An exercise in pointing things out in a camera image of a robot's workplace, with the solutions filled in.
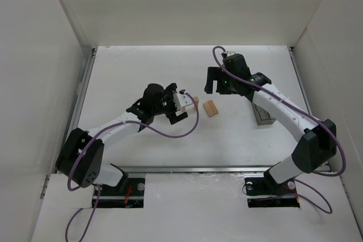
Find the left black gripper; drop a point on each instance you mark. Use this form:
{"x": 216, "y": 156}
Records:
{"x": 172, "y": 107}

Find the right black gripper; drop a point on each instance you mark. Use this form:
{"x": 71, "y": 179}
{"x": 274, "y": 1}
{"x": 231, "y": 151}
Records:
{"x": 215, "y": 77}

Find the plain wood block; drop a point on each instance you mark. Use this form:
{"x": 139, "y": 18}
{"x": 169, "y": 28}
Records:
{"x": 196, "y": 99}

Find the engraved wood block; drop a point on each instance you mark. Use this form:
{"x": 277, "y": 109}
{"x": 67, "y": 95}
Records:
{"x": 213, "y": 107}

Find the smoky transparent plastic box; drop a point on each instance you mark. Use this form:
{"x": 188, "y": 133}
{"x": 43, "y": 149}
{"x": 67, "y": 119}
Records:
{"x": 262, "y": 117}

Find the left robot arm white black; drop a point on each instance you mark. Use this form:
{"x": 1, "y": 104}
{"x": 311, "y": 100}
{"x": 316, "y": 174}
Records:
{"x": 81, "y": 157}

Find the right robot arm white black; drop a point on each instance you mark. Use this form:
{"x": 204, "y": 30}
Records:
{"x": 316, "y": 140}

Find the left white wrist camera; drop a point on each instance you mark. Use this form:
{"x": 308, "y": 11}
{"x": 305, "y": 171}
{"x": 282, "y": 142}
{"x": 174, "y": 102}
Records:
{"x": 182, "y": 101}

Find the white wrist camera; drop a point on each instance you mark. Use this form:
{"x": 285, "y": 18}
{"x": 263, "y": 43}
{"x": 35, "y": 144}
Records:
{"x": 182, "y": 101}
{"x": 226, "y": 54}

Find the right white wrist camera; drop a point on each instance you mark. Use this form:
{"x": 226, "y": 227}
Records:
{"x": 226, "y": 54}

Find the aluminium table frame rail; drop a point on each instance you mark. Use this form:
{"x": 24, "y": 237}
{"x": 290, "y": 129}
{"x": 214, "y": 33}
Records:
{"x": 227, "y": 142}

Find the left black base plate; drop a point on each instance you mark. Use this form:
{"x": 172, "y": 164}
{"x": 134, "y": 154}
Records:
{"x": 129, "y": 196}

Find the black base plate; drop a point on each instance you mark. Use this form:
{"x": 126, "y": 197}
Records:
{"x": 264, "y": 193}
{"x": 129, "y": 196}

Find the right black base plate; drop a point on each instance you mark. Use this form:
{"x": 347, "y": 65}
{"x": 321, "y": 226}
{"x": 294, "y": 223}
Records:
{"x": 264, "y": 193}

